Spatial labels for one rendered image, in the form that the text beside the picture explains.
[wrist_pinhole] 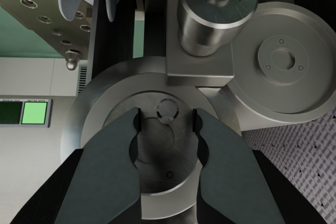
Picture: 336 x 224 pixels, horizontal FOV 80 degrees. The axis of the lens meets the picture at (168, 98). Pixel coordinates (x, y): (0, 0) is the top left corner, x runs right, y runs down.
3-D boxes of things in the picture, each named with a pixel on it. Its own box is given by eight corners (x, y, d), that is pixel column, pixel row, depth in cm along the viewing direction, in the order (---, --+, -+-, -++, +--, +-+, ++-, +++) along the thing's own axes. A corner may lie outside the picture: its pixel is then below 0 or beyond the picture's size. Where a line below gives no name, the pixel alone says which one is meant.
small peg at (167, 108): (151, 113, 12) (163, 93, 12) (153, 118, 15) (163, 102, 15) (171, 125, 12) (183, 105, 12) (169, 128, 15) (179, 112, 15)
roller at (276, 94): (337, 2, 20) (360, 124, 17) (239, 79, 45) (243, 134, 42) (216, -1, 20) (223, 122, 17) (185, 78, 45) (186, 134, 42)
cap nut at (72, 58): (77, 51, 51) (75, 68, 50) (82, 57, 54) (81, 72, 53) (62, 50, 51) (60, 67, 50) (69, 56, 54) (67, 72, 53)
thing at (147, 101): (77, 159, 14) (135, 71, 16) (87, 157, 16) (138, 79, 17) (169, 219, 13) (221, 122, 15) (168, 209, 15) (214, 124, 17)
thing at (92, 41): (105, -74, 22) (90, 89, 18) (133, 36, 45) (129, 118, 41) (100, -74, 22) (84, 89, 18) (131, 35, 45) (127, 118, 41)
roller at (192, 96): (220, 73, 18) (227, 219, 15) (185, 113, 43) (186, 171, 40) (86, 70, 17) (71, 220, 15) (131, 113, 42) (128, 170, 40)
